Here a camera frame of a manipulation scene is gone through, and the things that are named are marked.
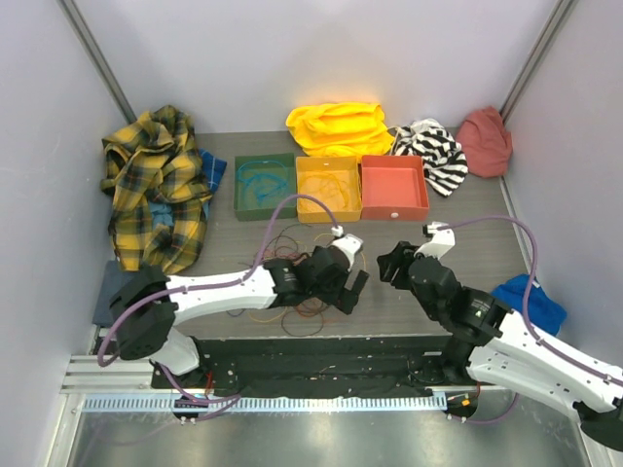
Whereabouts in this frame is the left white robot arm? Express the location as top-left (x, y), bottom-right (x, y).
top-left (106, 234), bottom-right (369, 388)

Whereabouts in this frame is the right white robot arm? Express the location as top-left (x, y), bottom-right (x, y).
top-left (377, 241), bottom-right (622, 450)

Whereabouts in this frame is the black base mat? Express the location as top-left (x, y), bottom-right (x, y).
top-left (176, 336), bottom-right (476, 399)

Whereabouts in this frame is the red plastic bin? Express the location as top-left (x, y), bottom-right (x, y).
top-left (361, 156), bottom-right (429, 221)

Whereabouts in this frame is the yellow plastic bin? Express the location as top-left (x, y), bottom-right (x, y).
top-left (295, 157), bottom-right (362, 223)

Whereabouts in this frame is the blue cloth right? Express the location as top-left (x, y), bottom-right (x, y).
top-left (491, 274), bottom-right (568, 336)

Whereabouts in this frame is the green plastic bin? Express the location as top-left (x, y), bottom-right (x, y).
top-left (234, 153), bottom-right (296, 222)

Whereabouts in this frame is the black white striped cloth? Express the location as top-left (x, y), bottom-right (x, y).
top-left (390, 118), bottom-right (469, 198)

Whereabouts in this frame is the yellow cloth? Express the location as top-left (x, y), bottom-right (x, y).
top-left (285, 102), bottom-right (393, 162)

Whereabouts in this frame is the blue checked cloth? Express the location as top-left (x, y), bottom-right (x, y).
top-left (199, 148), bottom-right (228, 193)

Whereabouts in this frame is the pink red cloth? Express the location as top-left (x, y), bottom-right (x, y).
top-left (457, 106), bottom-right (513, 178)

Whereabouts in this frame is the yellow plaid shirt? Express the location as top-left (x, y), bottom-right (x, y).
top-left (100, 105), bottom-right (213, 275)

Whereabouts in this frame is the grey blue folded cloth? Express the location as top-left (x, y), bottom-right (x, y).
top-left (92, 260), bottom-right (138, 328)

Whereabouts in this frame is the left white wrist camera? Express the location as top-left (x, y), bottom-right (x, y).
top-left (328, 226), bottom-right (363, 270)

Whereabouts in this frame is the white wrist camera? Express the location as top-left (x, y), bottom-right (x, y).
top-left (416, 222), bottom-right (456, 260)
top-left (328, 226), bottom-right (363, 270)

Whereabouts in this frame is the tangled dark cables pile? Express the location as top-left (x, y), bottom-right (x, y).
top-left (228, 224), bottom-right (351, 338)

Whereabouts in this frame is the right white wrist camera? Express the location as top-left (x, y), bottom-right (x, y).
top-left (416, 222), bottom-right (456, 260)

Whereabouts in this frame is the blue cable in bin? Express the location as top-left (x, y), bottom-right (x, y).
top-left (236, 160), bottom-right (288, 205)

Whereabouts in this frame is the white slotted cable duct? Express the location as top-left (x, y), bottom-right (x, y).
top-left (83, 392), bottom-right (447, 413)

